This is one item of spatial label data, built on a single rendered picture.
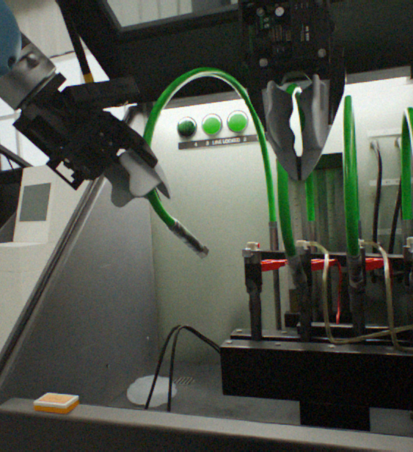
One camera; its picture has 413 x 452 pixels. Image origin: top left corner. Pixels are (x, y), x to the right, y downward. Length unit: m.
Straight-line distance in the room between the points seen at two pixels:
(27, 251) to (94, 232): 2.49
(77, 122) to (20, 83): 0.08
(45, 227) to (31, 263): 0.29
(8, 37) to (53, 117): 0.18
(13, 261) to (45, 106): 2.87
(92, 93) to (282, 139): 0.28
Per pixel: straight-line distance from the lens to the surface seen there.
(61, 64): 6.52
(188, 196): 1.10
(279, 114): 0.46
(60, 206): 3.53
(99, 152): 0.59
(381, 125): 1.03
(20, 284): 3.41
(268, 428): 0.59
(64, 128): 0.60
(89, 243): 0.90
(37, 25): 6.86
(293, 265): 0.66
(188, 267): 1.11
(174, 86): 0.72
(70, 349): 0.87
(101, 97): 0.64
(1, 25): 0.44
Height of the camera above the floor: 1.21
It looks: 3 degrees down
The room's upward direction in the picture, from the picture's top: 4 degrees counter-clockwise
